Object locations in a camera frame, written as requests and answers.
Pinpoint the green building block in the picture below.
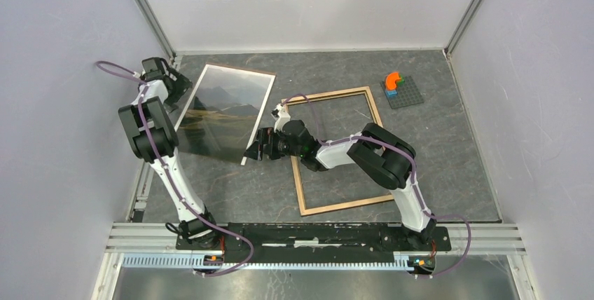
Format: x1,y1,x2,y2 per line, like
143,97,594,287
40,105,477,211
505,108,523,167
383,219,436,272
395,76,405,86

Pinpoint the blue building block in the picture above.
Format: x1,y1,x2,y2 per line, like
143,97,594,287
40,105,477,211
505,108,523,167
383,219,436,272
385,90,398,100

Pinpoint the grey building block baseplate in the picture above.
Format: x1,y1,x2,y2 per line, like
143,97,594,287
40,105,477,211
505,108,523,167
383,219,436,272
380,76,424,109

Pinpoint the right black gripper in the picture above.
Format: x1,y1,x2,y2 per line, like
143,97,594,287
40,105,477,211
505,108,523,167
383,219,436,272
243,128,303,162

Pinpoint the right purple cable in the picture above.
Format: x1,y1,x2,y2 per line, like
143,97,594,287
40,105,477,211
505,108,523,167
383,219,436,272
281,93,472,279

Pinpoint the landscape photo print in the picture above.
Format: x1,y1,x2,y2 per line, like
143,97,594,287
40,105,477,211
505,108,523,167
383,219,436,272
175,64,276,165

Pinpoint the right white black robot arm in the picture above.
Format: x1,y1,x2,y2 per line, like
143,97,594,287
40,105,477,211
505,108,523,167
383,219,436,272
244,120,436,250

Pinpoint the aluminium rail frame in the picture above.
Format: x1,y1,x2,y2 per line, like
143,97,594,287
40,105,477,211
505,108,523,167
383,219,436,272
106,223,527,255

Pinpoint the wooden picture frame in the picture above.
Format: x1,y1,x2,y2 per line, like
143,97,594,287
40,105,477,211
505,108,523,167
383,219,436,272
281,86,394,217

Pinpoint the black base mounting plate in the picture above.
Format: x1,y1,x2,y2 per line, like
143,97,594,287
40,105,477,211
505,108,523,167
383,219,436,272
176,223,452,264

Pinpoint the white slotted cable duct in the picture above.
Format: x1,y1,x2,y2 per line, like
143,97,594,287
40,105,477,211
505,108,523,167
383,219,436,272
121,253,413,272

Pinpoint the orange arch block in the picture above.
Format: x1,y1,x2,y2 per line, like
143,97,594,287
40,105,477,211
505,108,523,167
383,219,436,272
385,71,400,90

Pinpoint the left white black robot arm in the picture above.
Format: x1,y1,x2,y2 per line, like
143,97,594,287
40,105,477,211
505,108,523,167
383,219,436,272
118,57,221,250

